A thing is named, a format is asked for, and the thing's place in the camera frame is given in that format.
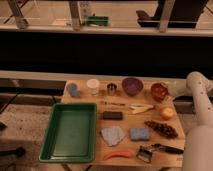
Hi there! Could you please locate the red-brown bowl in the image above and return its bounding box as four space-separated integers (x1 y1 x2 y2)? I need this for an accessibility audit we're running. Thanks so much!
151 83 168 102

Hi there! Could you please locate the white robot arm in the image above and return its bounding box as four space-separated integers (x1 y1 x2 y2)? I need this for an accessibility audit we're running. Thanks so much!
168 72 213 171

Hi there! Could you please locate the yellow apple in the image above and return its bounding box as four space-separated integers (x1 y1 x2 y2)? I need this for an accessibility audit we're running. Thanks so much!
160 107 174 120

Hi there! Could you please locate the bunch of dark grapes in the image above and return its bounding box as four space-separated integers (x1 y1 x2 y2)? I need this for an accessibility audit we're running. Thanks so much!
144 120 178 139

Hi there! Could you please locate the purple bowl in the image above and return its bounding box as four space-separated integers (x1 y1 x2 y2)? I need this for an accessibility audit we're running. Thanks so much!
122 77 143 96

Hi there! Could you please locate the blue sponge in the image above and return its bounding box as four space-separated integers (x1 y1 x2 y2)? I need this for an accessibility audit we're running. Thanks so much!
130 128 150 141

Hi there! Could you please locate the small metal cup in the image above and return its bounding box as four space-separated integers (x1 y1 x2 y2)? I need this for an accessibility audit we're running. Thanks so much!
107 83 117 96

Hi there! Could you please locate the black machine on shelf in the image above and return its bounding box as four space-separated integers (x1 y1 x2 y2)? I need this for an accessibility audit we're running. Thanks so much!
136 0 209 28

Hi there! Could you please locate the black rectangular block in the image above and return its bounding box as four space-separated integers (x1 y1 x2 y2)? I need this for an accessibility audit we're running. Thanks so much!
103 112 123 120

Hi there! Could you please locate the thin brown stick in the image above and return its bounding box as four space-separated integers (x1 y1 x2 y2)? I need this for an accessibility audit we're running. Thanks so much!
100 101 125 106

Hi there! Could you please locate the light blue folded cloth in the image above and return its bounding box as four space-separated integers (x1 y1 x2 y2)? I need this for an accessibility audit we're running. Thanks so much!
100 126 125 147

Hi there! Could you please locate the white cup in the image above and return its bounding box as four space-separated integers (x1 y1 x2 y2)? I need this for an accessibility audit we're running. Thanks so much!
86 79 100 95

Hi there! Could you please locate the red chili pepper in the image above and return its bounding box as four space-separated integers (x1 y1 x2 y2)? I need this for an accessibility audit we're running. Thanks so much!
103 150 133 160

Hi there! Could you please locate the blue cup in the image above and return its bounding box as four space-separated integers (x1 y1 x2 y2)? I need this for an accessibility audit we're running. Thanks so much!
66 83 78 97

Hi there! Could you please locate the green box on shelf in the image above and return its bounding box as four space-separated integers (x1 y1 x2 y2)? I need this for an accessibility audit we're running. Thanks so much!
86 16 109 26

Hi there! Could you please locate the green plastic tray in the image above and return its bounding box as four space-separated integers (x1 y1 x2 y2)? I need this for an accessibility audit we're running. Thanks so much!
39 103 97 163

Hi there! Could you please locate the black handled peeler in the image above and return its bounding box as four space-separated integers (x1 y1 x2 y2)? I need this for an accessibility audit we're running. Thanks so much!
136 143 184 163

